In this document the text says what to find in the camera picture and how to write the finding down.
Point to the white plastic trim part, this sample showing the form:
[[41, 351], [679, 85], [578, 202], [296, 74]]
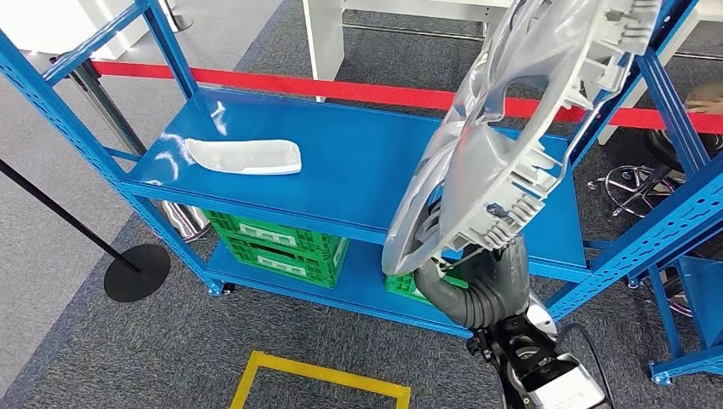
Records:
[[243, 157]]

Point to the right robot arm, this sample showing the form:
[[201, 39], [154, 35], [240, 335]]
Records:
[[480, 316]]

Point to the black stanchion post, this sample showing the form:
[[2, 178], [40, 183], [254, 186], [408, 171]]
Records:
[[138, 274]]

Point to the red barrier belt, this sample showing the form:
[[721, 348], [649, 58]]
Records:
[[282, 84]]

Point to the person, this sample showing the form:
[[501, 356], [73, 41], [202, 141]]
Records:
[[706, 104]]

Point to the black stool chrome base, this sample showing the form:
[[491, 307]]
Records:
[[658, 149]]

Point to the blue metal shelf rack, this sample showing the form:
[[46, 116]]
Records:
[[706, 293], [339, 158]]

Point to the white display block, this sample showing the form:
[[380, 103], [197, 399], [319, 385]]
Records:
[[51, 17]]

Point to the white table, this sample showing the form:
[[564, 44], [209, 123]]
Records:
[[713, 8], [325, 39]]

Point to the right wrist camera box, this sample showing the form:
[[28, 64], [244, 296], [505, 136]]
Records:
[[565, 389]]

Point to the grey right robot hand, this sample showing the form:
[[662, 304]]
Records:
[[505, 276]]

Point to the silver wheel hubcap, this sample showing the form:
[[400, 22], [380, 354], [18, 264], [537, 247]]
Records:
[[486, 169]]

